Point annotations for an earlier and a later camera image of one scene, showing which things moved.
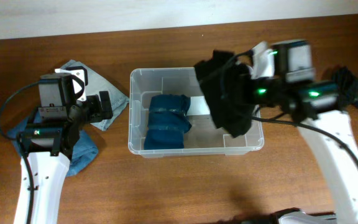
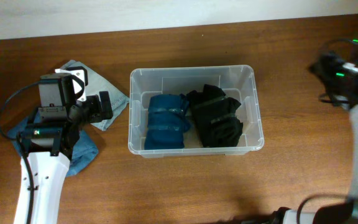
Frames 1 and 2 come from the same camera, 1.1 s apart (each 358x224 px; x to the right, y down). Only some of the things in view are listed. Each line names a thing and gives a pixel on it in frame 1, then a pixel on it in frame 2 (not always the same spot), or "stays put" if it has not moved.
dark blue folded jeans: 84,149 stays put
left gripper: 99,112 stays put
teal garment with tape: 168,120 stays put
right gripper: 252,99 -> 323,63
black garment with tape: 227,89 -> 214,117
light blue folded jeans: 96,84 stays put
